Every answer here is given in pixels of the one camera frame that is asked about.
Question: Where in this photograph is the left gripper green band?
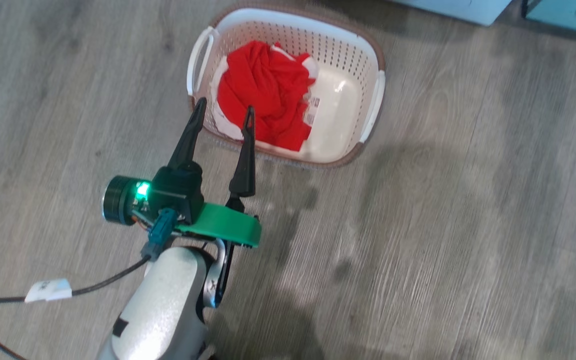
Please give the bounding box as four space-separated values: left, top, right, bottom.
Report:
167 97 263 249

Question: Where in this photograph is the white garment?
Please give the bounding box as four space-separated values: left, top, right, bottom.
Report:
209 42 319 151

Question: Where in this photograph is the red garment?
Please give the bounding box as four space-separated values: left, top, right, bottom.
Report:
216 40 319 152

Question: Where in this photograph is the white perforated plastic laundry basket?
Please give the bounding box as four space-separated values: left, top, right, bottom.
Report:
186 2 387 170

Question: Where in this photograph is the printed paper label sticker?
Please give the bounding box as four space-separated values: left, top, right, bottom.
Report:
304 97 321 126

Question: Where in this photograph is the black round left gripper motor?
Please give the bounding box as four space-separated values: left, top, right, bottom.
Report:
102 175 141 227

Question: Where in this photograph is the pale teal cabinet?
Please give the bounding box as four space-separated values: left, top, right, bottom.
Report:
520 0 576 40

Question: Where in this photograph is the blue left camera cable connector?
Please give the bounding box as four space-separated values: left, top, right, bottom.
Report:
141 209 178 261

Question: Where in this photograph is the black left camera cable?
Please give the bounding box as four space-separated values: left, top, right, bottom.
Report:
0 255 151 360

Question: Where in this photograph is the white cable tag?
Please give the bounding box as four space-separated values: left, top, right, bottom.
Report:
24 278 73 303

